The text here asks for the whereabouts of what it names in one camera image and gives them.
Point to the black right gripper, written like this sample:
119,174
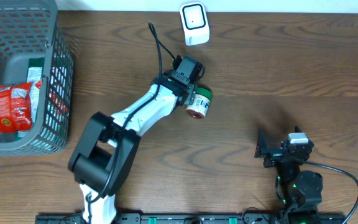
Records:
275,155

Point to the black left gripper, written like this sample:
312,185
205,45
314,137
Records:
169,74

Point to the green lid white jar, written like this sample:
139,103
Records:
200,106

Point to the green 3M wipes pack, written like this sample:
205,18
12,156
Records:
34,76

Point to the red snack bag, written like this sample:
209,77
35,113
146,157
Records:
15,108

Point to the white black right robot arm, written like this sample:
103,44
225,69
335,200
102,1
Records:
301,190

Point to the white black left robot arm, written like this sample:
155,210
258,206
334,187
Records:
105,152

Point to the white barcode scanner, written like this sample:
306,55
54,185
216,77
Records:
195,23

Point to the grey plastic shopping basket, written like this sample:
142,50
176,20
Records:
29,35

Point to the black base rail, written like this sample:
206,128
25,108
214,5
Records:
250,218

